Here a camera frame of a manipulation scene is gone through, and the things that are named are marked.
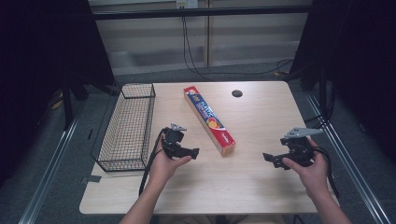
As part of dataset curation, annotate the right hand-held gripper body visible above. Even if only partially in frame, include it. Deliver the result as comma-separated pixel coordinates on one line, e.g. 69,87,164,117
279,126,325,168

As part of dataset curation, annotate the white wall power outlet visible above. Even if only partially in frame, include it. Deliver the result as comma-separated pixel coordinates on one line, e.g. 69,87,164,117
175,0,200,9

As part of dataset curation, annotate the grey tape strip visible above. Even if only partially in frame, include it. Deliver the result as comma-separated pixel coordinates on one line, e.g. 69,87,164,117
79,175,103,185

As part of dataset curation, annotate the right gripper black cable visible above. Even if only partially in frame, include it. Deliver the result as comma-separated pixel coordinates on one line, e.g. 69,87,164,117
311,145,341,200

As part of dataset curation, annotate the aluminium floor rail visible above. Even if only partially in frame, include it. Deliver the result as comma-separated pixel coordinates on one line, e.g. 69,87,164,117
18,116,82,224
305,92,394,224

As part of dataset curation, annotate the dark curtain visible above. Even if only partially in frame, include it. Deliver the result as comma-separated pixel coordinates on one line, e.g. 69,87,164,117
288,0,396,162
0,0,117,188

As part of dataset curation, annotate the black wire basket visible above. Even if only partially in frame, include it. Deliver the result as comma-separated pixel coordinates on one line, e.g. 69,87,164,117
91,82,157,173

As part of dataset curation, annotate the black hanging cable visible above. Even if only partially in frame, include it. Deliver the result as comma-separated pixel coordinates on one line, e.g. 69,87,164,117
181,14,294,83

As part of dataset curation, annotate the black metal stand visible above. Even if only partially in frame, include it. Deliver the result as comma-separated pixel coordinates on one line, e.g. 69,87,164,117
61,78,76,132

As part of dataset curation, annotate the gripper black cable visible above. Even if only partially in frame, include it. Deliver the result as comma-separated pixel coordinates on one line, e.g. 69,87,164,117
311,145,341,200
137,128,166,197

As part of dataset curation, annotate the long red wrap box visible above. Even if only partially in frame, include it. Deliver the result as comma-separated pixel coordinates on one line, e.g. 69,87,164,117
182,85,237,158

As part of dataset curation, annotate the person's left hand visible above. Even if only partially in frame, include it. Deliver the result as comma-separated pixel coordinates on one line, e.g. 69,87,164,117
148,136,192,189

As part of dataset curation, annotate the person's right hand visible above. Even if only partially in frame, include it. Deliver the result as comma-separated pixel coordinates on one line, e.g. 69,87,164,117
281,137,330,200

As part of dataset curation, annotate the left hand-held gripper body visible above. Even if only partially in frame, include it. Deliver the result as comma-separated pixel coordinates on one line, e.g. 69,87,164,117
161,122,188,160

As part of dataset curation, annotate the black horizontal bar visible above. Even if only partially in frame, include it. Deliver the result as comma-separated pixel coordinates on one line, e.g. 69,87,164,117
92,5,314,21

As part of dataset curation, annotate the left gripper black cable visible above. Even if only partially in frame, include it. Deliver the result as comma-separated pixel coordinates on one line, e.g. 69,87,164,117
137,128,166,197

